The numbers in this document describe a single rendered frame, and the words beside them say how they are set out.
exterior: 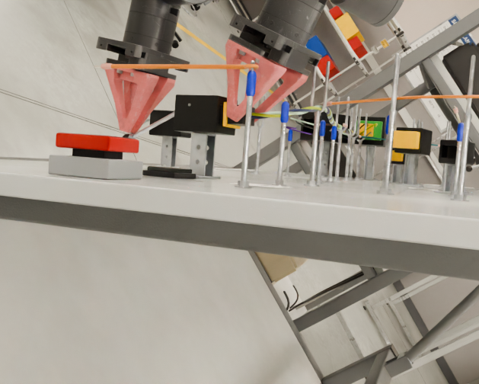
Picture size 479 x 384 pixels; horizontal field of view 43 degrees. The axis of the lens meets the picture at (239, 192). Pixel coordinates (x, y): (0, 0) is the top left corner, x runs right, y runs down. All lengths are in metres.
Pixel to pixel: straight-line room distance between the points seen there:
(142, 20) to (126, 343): 0.50
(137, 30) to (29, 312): 0.39
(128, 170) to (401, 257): 0.24
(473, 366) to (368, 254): 7.63
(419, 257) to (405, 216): 0.15
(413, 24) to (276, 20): 8.06
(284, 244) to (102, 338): 0.46
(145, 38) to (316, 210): 0.39
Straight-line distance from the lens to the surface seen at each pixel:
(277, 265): 1.78
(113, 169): 0.49
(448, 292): 8.07
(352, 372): 1.61
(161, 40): 0.72
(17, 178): 0.49
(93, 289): 0.98
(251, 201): 0.40
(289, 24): 0.63
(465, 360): 8.14
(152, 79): 0.71
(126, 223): 0.60
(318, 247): 0.53
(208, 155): 0.69
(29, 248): 0.92
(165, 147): 1.08
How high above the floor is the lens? 1.34
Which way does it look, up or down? 17 degrees down
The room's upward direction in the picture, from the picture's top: 58 degrees clockwise
